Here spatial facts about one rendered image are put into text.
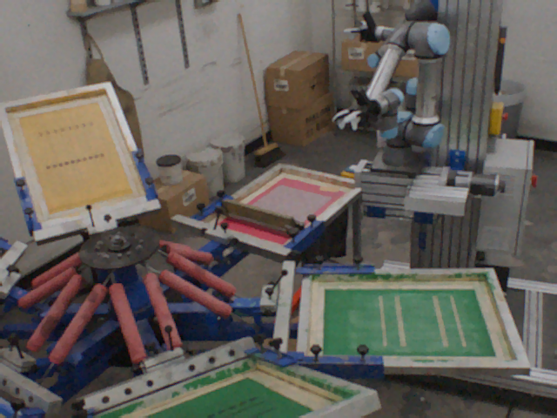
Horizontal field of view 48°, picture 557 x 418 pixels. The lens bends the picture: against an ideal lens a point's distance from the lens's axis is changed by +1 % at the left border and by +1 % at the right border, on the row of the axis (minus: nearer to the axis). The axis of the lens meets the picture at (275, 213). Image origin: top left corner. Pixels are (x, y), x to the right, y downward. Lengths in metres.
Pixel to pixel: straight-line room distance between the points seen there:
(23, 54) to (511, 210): 3.10
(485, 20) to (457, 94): 0.34
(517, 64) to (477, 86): 3.25
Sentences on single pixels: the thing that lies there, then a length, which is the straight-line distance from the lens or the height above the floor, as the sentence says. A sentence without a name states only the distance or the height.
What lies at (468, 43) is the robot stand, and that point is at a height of 1.78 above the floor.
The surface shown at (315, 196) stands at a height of 0.96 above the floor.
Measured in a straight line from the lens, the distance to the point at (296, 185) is 3.49.
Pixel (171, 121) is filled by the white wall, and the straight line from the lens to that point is 5.43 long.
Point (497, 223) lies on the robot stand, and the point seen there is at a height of 0.93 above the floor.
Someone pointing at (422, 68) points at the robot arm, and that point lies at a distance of 2.75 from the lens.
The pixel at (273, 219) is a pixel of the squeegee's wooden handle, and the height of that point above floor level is 1.03.
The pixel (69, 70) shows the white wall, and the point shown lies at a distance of 4.69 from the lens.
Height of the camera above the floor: 2.52
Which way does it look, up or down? 29 degrees down
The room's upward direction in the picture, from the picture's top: 5 degrees counter-clockwise
